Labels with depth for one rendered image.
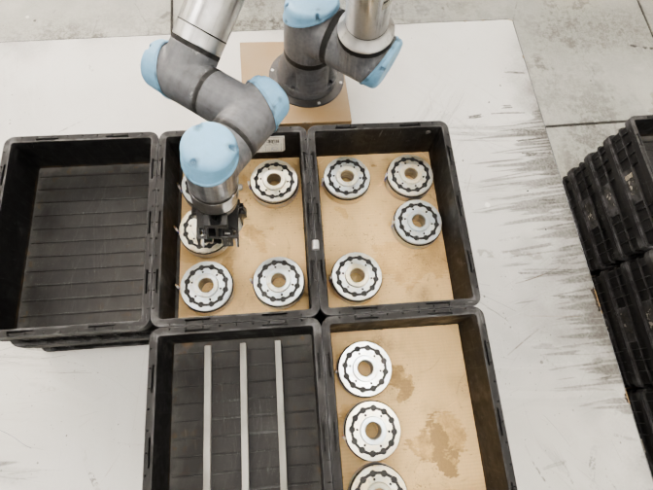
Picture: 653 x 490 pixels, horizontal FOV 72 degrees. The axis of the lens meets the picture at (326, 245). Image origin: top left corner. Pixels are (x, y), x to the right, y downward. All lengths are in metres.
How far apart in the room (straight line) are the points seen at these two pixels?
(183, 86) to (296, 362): 0.53
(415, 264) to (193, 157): 0.55
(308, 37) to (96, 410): 0.91
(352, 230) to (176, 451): 0.54
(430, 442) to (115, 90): 1.15
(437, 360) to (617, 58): 2.15
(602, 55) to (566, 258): 1.67
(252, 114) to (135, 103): 0.73
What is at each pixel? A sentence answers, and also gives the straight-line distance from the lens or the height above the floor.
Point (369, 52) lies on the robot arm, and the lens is 0.97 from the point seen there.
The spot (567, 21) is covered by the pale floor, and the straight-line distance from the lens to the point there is 2.84.
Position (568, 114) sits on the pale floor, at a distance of 2.47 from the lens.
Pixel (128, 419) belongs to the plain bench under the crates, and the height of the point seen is 0.70.
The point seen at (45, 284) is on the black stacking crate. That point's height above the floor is 0.83.
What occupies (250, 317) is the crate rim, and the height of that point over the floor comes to 0.93.
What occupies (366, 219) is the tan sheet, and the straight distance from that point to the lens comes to 0.99.
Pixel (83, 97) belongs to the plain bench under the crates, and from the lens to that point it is 1.42.
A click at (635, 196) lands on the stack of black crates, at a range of 1.71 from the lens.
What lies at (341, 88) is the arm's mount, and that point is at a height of 0.79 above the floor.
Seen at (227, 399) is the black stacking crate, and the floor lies 0.83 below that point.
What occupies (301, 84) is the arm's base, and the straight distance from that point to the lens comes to 1.14.
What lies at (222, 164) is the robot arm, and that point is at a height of 1.22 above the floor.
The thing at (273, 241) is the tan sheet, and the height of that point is 0.83.
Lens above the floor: 1.74
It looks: 71 degrees down
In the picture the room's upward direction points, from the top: 9 degrees clockwise
